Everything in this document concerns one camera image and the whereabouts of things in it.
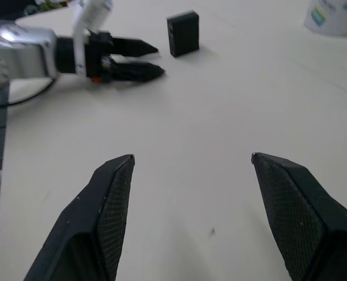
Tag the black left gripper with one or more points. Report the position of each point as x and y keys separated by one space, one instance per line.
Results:
x=95 y=55

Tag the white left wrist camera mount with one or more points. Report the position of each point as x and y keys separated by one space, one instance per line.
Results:
x=92 y=13

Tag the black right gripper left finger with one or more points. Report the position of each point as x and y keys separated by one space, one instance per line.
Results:
x=85 y=222

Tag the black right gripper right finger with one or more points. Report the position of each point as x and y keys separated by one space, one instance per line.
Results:
x=305 y=210

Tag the small black box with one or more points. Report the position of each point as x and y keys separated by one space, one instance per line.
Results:
x=185 y=33

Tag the white printed container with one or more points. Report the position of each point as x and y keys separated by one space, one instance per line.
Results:
x=334 y=16

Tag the colourful printed clutter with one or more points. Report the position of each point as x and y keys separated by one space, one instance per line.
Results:
x=51 y=4

